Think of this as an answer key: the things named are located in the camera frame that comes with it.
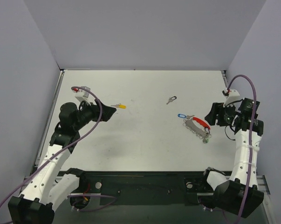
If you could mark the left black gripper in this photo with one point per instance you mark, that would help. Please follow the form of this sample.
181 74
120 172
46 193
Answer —
100 112

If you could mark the key with small black tag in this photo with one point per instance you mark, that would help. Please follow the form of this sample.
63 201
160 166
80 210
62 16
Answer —
171 99

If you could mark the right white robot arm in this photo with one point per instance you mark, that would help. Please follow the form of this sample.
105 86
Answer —
238 194

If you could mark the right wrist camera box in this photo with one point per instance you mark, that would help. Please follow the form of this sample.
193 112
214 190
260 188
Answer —
232 96

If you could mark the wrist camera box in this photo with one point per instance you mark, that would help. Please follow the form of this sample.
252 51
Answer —
232 96
81 95

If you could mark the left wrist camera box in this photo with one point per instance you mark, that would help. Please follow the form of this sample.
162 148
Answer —
81 95

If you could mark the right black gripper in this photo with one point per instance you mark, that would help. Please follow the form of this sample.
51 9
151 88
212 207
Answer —
219 115

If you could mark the aluminium frame rail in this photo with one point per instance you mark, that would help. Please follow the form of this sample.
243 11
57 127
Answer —
263 185

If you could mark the key with yellow tag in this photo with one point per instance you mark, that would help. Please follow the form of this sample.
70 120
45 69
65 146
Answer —
119 106

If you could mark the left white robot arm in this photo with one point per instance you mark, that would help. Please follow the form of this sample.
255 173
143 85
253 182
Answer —
38 202

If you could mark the red-handled metal keyring holder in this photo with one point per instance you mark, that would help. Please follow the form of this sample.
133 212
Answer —
197 126

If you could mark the blue key tag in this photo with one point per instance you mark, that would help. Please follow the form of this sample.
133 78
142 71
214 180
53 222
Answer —
182 116

